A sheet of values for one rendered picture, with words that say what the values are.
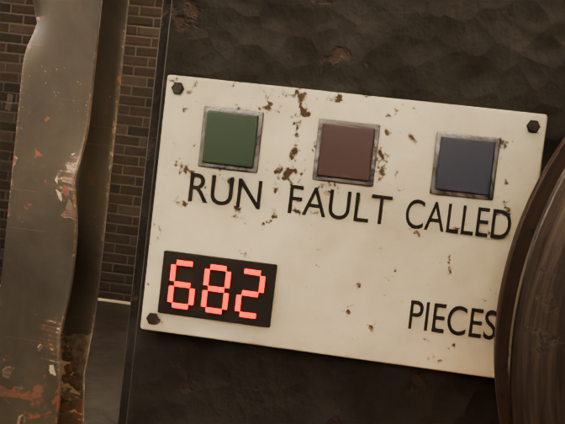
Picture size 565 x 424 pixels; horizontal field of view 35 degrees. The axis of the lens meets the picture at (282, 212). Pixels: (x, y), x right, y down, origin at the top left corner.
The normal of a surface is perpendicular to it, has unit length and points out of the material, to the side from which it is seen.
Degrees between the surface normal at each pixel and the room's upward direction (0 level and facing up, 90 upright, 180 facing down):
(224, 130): 90
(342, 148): 90
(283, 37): 90
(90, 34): 90
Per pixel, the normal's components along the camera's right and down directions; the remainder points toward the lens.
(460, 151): -0.12, 0.04
